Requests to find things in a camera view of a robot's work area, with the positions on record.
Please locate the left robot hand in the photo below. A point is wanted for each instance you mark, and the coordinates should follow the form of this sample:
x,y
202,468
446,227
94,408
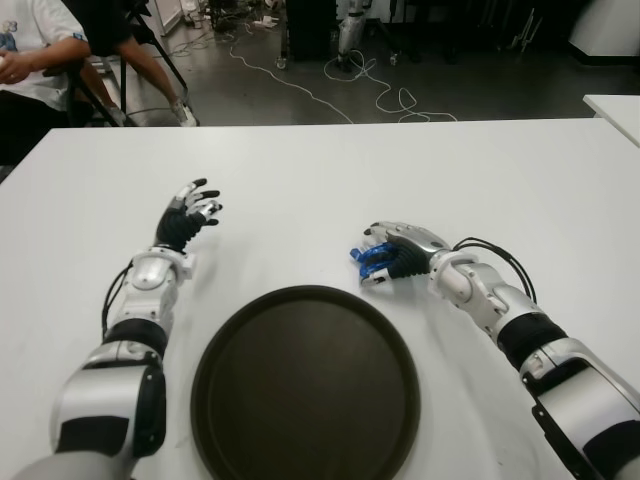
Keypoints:
x,y
175,227

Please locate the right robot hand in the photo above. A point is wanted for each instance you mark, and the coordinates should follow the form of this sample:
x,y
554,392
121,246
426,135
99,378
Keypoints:
x,y
420,240

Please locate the blue Oreo cookie pack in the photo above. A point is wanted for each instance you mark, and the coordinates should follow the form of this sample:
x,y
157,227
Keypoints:
x,y
372,257

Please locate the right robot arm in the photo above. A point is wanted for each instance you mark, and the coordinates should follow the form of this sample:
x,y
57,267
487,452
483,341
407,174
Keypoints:
x,y
480,285

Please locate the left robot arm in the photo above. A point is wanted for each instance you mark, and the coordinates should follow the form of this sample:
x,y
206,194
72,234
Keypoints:
x,y
145,290

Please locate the dark brown round tray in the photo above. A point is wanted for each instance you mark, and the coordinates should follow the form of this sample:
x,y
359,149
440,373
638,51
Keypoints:
x,y
305,385

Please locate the white panel board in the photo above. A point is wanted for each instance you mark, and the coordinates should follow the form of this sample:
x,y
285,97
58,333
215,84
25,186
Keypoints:
x,y
167,15

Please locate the silver humanoid robot legs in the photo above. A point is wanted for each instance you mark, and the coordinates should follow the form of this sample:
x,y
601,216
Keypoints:
x,y
350,30

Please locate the white power strip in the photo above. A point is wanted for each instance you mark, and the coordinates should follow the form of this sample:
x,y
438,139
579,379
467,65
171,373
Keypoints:
x,y
267,21

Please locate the white side table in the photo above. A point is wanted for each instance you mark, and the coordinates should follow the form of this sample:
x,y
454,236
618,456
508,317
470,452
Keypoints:
x,y
617,112

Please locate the black wheeled cabinet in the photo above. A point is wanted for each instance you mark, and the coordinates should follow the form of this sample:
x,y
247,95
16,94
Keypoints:
x,y
310,30

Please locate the seated person white shirt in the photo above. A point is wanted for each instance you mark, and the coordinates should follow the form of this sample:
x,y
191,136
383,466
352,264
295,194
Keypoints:
x,y
40,30

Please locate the white curved booth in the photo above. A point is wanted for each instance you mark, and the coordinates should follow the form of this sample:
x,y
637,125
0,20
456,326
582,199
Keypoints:
x,y
607,30

